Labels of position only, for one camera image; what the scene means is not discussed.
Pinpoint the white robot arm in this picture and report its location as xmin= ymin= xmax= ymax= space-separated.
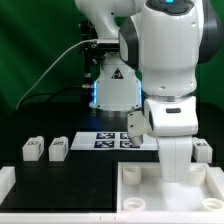
xmin=75 ymin=0 xmax=223 ymax=182

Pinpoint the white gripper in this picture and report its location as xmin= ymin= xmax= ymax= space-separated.
xmin=144 ymin=97 xmax=198 ymax=182

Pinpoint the black cable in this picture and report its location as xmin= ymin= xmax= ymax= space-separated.
xmin=19 ymin=85 xmax=93 ymax=108

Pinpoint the white square tabletop panel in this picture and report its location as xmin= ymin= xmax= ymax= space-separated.
xmin=117 ymin=162 xmax=224 ymax=212

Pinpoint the white cable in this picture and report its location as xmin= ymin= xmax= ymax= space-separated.
xmin=15 ymin=39 xmax=98 ymax=110

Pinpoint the white base tag plate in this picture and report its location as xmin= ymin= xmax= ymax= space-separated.
xmin=71 ymin=132 xmax=157 ymax=151

